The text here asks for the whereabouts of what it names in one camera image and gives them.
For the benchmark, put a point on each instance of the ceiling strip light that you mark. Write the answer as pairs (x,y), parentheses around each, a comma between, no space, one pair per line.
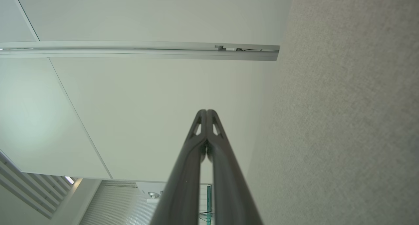
(69,180)

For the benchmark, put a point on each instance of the green glass panel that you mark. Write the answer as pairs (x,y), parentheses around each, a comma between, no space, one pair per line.
(205,205)

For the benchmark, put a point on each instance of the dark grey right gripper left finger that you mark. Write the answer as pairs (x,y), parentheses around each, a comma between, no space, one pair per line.
(183,198)

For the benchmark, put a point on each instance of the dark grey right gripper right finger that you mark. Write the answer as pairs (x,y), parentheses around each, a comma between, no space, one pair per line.
(232,198)

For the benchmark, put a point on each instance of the round ceiling spotlight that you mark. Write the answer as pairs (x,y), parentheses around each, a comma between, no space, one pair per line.
(153,195)

